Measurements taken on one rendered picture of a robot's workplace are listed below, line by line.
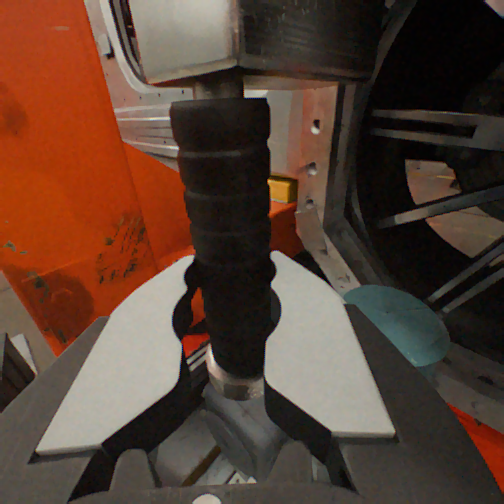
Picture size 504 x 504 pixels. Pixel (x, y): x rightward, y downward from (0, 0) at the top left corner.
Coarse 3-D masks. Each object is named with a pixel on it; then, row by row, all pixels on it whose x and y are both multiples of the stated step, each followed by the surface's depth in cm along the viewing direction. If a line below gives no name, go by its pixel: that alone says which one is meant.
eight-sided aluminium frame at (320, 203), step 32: (320, 96) 26; (352, 96) 28; (320, 128) 32; (352, 128) 30; (320, 160) 29; (320, 192) 30; (320, 224) 32; (320, 256) 34; (352, 256) 35; (448, 352) 31; (448, 384) 29; (480, 384) 27; (480, 416) 28
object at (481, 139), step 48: (432, 0) 26; (480, 0) 23; (384, 48) 28; (432, 48) 36; (384, 96) 34; (384, 144) 41; (480, 144) 27; (384, 192) 43; (480, 192) 28; (384, 240) 40; (432, 240) 48; (432, 288) 39; (480, 288) 32; (480, 336) 33
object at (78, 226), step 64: (0, 0) 21; (64, 0) 23; (0, 64) 22; (64, 64) 25; (0, 128) 23; (64, 128) 26; (0, 192) 24; (64, 192) 28; (128, 192) 33; (0, 256) 26; (64, 256) 30; (128, 256) 35; (64, 320) 31
